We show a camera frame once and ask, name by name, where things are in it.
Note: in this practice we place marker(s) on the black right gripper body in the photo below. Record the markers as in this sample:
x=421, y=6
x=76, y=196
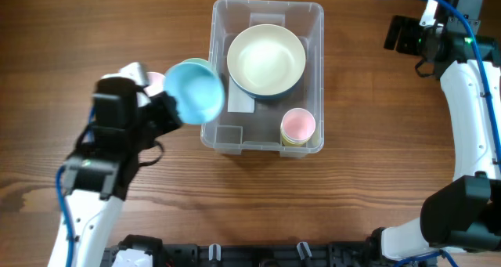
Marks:
x=414, y=39

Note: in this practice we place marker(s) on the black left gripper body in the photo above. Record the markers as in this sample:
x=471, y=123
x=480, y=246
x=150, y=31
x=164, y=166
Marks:
x=159, y=117

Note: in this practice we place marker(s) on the pink plastic bowl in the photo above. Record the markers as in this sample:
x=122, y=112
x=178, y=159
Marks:
x=156, y=85

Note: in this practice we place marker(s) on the light blue plastic bowl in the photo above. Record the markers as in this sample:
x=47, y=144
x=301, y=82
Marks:
x=199, y=97

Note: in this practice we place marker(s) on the mint green plastic bowl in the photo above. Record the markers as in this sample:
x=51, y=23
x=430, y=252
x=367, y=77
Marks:
x=197, y=66

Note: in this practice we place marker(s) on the cream large plastic bowl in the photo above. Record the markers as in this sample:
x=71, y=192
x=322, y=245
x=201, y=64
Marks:
x=266, y=59

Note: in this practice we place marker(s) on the yellow plastic cup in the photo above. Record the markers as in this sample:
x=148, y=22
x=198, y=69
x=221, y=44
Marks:
x=291, y=142

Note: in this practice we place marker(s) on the dark blue large bowl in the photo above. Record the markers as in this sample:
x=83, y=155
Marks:
x=268, y=97

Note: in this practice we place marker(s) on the pink plastic cup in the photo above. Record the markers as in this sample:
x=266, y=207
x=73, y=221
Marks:
x=298, y=124

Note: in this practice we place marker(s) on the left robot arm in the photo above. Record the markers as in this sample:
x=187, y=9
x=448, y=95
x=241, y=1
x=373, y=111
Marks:
x=92, y=183

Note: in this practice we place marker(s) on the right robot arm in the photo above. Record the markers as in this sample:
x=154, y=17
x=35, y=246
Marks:
x=464, y=216

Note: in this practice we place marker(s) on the white label in bin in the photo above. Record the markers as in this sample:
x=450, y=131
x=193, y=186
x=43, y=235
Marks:
x=238, y=100

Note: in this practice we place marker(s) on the clear plastic storage bin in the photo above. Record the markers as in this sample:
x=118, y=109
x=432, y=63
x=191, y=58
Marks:
x=232, y=133

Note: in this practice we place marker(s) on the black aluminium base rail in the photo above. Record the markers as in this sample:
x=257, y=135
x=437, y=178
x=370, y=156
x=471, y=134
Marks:
x=327, y=255

